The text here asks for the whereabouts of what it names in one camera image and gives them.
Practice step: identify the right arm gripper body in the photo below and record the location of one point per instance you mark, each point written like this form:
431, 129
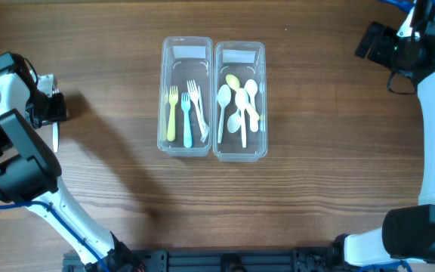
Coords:
365, 41

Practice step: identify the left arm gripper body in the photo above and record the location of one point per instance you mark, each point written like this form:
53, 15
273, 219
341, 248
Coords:
57, 106

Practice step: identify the yellow plastic fork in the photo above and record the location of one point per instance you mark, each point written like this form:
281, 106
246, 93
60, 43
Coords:
172, 99

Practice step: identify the white fork wide handle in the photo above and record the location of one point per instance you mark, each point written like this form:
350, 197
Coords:
185, 106

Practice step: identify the white fork slanted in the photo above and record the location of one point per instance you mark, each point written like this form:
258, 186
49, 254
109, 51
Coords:
193, 92

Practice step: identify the white spoon wide handle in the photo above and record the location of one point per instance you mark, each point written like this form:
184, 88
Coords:
251, 87

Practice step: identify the white fork tines down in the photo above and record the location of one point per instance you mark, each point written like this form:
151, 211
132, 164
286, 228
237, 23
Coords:
205, 127

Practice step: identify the clear plastic container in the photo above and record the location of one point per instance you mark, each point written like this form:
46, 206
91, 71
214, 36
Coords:
245, 60
185, 58

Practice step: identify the yellow plastic spoon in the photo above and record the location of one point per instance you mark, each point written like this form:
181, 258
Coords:
234, 84

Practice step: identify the white spoon thin handle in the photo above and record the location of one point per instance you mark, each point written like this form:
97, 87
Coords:
223, 99

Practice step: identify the white spoon slanted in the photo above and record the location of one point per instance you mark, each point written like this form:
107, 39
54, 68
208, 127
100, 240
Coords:
234, 122

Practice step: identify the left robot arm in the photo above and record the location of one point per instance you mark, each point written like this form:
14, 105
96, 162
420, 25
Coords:
30, 174

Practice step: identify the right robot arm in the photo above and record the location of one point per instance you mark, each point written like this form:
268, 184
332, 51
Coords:
408, 234

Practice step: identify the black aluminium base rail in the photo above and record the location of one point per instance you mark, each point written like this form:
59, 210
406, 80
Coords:
297, 260

